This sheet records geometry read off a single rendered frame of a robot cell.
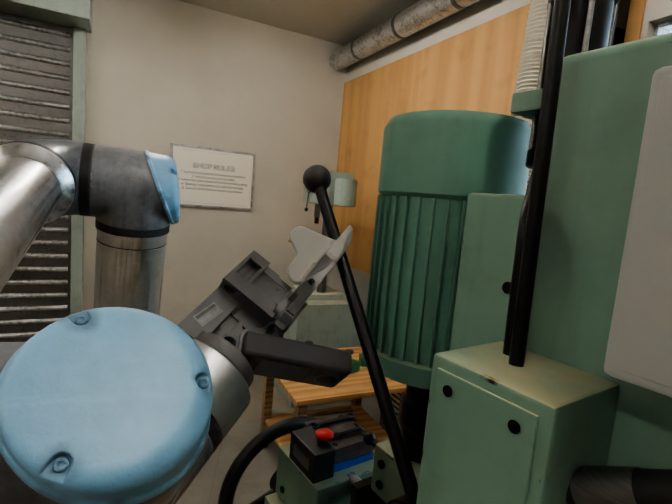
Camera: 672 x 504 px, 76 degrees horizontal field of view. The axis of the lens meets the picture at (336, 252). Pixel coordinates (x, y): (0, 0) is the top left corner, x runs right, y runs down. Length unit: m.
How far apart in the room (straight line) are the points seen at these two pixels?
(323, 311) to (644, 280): 2.68
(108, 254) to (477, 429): 0.64
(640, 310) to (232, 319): 0.33
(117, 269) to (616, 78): 0.70
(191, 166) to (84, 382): 3.27
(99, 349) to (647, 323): 0.27
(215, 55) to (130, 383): 3.47
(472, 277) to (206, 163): 3.14
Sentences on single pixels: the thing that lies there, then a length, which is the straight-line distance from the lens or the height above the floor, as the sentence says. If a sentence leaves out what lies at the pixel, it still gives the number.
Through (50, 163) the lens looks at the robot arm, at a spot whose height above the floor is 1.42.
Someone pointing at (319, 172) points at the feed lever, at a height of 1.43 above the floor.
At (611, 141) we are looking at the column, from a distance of 0.34.
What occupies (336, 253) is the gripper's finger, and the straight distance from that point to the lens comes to 0.46.
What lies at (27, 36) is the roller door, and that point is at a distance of 3.55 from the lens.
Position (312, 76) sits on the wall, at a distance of 3.86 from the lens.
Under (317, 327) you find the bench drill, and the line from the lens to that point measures 2.90.
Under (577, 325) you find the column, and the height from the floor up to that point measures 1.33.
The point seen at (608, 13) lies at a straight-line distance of 0.50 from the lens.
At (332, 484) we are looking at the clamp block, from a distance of 0.76.
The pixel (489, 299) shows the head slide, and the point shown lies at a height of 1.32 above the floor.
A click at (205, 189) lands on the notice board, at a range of 3.48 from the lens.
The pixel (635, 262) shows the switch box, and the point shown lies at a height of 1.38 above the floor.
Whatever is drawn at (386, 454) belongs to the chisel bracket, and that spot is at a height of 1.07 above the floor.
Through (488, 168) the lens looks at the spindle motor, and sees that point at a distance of 0.48.
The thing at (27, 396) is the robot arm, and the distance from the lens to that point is 0.22.
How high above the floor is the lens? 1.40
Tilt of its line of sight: 7 degrees down
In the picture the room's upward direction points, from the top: 5 degrees clockwise
